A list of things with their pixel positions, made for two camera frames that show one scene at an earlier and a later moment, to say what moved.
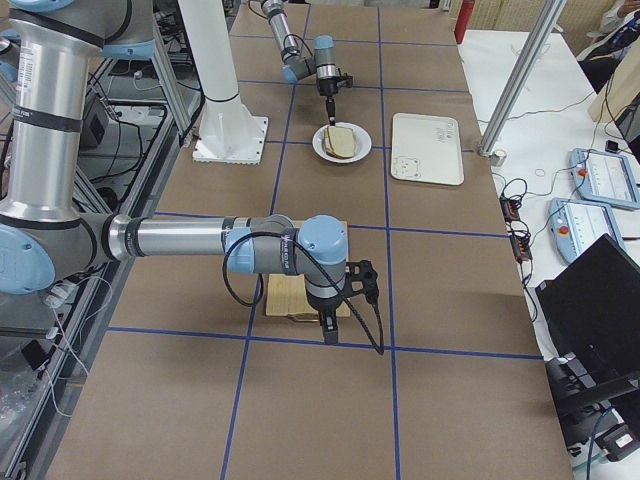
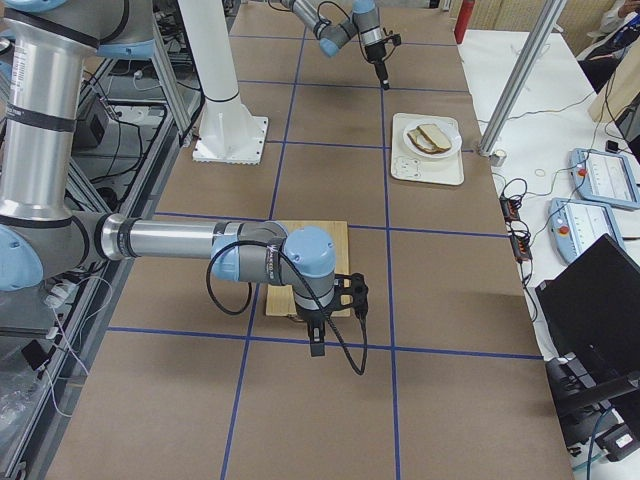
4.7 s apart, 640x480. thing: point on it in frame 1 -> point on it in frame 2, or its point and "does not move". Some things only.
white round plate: [362, 144] -> [432, 139]
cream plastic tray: [426, 149] does not move
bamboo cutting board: [287, 294] does not move
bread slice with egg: [327, 142] -> [421, 141]
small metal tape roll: [498, 157] does not move
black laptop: [589, 313] does not move
